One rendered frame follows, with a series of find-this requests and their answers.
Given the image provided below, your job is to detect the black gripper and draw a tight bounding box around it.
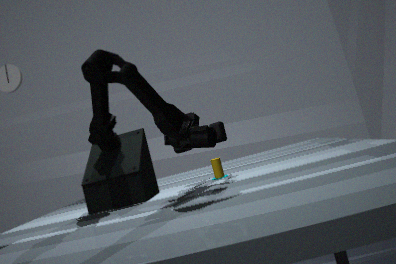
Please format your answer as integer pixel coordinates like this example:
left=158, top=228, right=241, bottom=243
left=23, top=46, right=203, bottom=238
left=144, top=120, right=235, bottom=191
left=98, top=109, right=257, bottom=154
left=173, top=122, right=227, bottom=154

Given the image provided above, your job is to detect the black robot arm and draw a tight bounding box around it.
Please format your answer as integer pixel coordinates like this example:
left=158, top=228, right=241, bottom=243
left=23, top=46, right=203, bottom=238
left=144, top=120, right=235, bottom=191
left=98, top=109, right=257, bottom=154
left=81, top=50, right=217, bottom=157

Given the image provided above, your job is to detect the yellow tall cylinder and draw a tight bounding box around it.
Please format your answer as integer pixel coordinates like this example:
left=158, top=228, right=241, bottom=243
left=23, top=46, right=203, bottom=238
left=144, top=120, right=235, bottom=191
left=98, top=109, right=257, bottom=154
left=211, top=158, right=225, bottom=179

